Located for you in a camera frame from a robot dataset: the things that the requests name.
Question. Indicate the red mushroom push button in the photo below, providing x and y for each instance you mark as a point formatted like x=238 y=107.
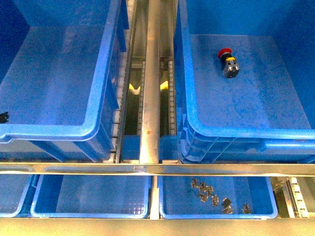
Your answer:
x=230 y=65

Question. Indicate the lower blue tray with clips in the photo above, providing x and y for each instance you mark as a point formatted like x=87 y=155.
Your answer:
x=260 y=187

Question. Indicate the pile of small metal clips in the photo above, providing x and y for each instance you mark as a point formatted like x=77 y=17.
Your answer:
x=214 y=197

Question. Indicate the blue target bin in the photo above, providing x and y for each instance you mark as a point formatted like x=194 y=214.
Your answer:
x=267 y=112

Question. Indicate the empty middle blue bin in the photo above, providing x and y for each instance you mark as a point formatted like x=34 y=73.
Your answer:
x=59 y=69

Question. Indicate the lower blue tray centre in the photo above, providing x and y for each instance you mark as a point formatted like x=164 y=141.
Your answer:
x=83 y=196

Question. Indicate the small black plastic clip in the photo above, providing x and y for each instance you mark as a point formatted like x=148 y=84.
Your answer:
x=4 y=117

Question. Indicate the lower blue tray left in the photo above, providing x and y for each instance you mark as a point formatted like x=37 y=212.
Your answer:
x=16 y=194

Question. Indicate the vertical steel divider rail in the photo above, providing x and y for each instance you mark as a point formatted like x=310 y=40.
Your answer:
x=149 y=143

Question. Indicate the horizontal steel shelf rail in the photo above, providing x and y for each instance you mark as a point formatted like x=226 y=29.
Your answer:
x=164 y=169

